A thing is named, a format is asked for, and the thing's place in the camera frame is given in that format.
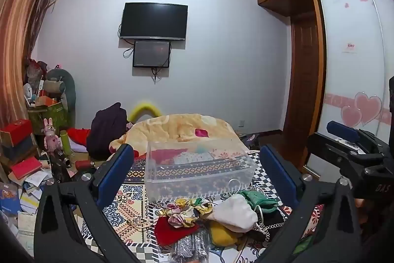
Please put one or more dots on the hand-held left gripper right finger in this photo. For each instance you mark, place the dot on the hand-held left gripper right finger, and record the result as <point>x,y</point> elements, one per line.
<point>278,170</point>

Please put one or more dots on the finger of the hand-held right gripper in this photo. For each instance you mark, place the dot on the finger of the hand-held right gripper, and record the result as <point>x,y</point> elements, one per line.
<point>341,130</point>
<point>335,152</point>

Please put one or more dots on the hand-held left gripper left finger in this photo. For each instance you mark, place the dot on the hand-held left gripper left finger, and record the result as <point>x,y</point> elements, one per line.
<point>118,170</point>

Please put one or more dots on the green knit pouch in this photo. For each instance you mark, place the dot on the green knit pouch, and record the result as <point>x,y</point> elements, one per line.
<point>261,201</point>

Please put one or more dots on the floral fabric scrunchie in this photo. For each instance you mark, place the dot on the floral fabric scrunchie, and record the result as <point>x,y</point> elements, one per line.
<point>184,210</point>

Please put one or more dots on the clear plastic storage box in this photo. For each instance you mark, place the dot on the clear plastic storage box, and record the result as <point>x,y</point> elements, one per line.
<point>197,170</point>

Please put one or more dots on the red cloth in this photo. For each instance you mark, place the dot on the red cloth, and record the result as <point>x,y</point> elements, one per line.
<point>172,232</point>

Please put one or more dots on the yellow plush item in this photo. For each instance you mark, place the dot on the yellow plush item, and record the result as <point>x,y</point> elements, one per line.
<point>223,235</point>

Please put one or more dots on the grey glitter pouch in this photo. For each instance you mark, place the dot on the grey glitter pouch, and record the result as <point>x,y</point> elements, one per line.
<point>190,247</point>

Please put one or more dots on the person's right hand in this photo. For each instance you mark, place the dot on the person's right hand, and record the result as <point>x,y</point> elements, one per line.
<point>359,203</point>

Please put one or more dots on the red cylinder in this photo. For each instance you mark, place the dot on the red cylinder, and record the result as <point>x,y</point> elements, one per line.
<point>83,164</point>

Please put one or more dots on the purple slipper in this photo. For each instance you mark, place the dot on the purple slipper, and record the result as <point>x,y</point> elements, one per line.
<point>254,139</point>

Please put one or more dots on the dark purple clothing heap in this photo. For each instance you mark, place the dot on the dark purple clothing heap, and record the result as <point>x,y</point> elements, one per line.
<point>106,130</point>

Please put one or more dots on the white heart-print sliding door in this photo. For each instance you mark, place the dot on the white heart-print sliding door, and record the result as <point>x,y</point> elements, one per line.
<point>354,81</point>

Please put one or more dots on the red garment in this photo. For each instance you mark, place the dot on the red garment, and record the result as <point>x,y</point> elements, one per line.
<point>78,135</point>

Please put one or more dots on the black flashlight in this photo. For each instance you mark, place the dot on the black flashlight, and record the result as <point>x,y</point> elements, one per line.
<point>63,159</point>

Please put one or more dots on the green bottle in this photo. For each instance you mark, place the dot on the green bottle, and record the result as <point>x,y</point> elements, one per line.
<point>66,142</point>

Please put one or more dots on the brown wooden door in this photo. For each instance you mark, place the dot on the brown wooden door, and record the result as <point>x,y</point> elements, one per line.
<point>303,81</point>

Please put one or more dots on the yellow foam tube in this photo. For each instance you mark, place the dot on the yellow foam tube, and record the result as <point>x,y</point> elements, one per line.
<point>144,109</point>

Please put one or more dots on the yellow printed blanket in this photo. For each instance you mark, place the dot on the yellow printed blanket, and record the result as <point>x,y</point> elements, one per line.
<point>172,127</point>

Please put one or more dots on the pink rabbit toy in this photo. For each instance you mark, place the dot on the pink rabbit toy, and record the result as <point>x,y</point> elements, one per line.
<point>51,136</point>

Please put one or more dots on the green cardboard box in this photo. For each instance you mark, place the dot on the green cardboard box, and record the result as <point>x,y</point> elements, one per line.
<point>54,118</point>

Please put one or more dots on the paper sticker on door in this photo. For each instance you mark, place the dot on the paper sticker on door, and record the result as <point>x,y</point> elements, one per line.
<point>349,47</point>

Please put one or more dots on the pile of papers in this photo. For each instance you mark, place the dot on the pile of papers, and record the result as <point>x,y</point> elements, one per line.
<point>30,198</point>

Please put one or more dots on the dark blue box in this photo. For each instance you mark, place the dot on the dark blue box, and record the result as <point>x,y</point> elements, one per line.
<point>18,147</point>

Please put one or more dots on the grey green plush toy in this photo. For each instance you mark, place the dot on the grey green plush toy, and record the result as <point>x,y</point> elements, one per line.
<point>61,81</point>

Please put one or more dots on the red gift box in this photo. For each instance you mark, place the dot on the red gift box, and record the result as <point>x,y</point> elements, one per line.
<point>18,129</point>

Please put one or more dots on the blue book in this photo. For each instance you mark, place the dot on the blue book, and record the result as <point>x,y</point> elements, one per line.
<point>9,198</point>

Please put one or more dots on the red plastic bag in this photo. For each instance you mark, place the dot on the red plastic bag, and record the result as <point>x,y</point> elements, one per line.
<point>35,70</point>

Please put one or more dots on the striped brown curtain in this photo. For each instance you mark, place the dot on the striped brown curtain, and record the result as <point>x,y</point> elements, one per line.
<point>18,35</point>

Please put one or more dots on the white wall socket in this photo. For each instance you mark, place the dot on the white wall socket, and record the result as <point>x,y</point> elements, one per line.
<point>241,122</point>

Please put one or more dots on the small black wall monitor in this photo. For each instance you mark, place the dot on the small black wall monitor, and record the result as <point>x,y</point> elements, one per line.
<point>151,54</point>

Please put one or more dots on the wall-mounted black television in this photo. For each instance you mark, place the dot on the wall-mounted black television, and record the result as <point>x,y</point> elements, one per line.
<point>154,21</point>

